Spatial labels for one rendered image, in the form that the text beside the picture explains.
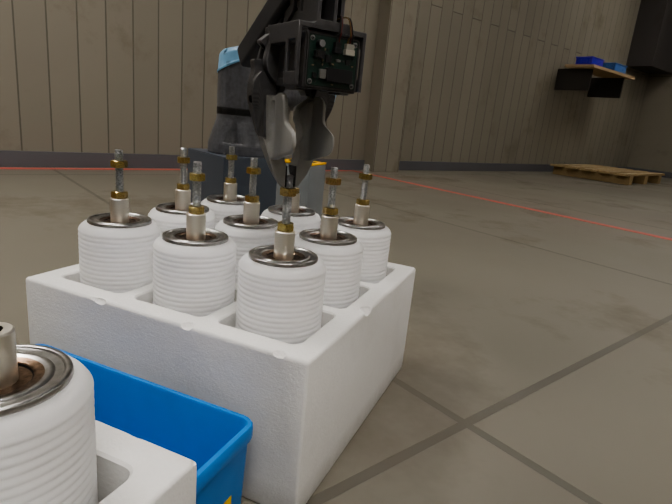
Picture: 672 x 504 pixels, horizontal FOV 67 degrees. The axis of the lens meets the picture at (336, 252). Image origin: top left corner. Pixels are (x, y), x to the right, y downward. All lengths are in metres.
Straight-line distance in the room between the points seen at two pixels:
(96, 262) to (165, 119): 2.62
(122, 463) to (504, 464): 0.49
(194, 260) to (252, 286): 0.08
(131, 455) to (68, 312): 0.33
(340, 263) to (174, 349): 0.22
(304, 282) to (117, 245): 0.24
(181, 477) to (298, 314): 0.23
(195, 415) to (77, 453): 0.23
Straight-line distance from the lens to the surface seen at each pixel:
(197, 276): 0.58
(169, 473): 0.36
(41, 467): 0.31
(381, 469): 0.67
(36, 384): 0.32
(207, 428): 0.54
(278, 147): 0.51
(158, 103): 3.24
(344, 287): 0.64
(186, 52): 3.31
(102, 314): 0.64
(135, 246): 0.66
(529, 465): 0.74
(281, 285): 0.51
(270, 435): 0.55
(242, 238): 0.67
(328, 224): 0.64
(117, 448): 0.39
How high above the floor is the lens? 0.41
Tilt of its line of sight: 15 degrees down
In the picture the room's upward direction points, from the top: 6 degrees clockwise
